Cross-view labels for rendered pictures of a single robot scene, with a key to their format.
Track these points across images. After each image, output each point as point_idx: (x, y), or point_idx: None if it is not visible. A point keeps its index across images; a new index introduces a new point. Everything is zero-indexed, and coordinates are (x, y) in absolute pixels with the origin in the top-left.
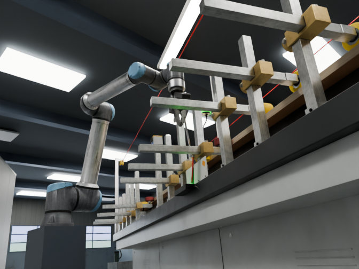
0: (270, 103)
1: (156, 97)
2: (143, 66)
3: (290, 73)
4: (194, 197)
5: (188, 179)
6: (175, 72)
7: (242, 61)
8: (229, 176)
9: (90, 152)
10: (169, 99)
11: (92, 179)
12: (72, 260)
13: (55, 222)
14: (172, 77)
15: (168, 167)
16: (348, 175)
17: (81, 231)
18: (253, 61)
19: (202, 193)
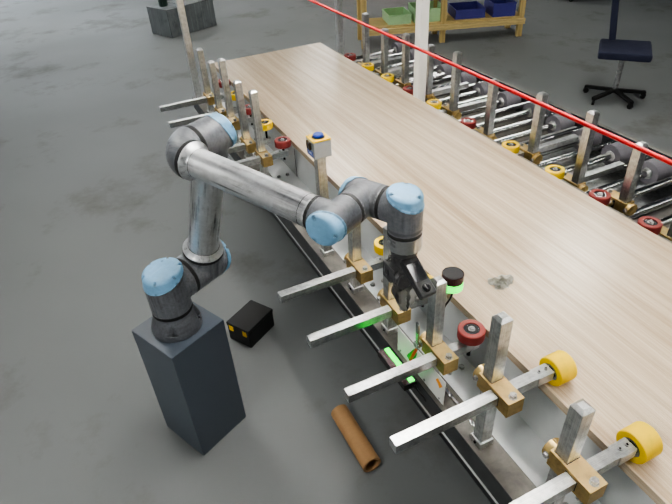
0: (574, 365)
1: (402, 444)
2: (343, 229)
3: (628, 455)
4: (413, 389)
5: (403, 345)
6: (409, 229)
7: (562, 435)
8: (484, 478)
9: (201, 216)
10: (422, 435)
11: (212, 248)
12: (216, 364)
13: (179, 335)
14: (401, 238)
15: (369, 323)
16: None
17: (218, 329)
18: (581, 445)
19: (430, 411)
